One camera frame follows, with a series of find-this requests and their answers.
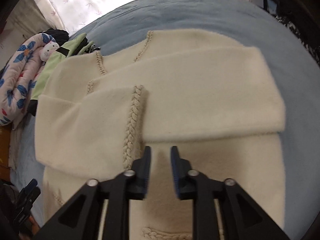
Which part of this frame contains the black white patterned clothing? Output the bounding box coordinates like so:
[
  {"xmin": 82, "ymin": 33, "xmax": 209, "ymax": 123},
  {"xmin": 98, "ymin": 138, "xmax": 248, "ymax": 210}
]
[{"xmin": 274, "ymin": 15, "xmax": 319, "ymax": 66}]

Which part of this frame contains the hello kitty plush toy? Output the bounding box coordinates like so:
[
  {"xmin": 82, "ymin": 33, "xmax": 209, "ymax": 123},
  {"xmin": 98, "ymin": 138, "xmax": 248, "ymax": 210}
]
[{"xmin": 40, "ymin": 42, "xmax": 60, "ymax": 62}]

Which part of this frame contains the floral rolled quilt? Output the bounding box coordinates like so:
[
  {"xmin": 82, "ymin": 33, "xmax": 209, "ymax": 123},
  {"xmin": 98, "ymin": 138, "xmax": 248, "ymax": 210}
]
[{"xmin": 1, "ymin": 33, "xmax": 55, "ymax": 126}]

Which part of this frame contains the blue bed blanket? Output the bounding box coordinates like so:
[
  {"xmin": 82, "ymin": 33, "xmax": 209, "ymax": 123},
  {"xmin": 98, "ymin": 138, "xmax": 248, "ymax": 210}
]
[{"xmin": 24, "ymin": 0, "xmax": 319, "ymax": 239}]

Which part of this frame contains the black clothes pile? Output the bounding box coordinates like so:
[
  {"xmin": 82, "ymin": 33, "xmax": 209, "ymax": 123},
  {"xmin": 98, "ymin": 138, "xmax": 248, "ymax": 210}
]
[{"xmin": 43, "ymin": 28, "xmax": 69, "ymax": 46}]

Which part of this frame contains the cream knit cardigan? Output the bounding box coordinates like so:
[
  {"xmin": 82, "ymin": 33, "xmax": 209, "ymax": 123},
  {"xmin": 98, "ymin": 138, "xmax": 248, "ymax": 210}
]
[{"xmin": 35, "ymin": 29, "xmax": 285, "ymax": 239}]

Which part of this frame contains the green folded garment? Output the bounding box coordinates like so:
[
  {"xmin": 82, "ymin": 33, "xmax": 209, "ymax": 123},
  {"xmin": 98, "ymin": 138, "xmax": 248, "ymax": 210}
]
[{"xmin": 27, "ymin": 33, "xmax": 96, "ymax": 116}]

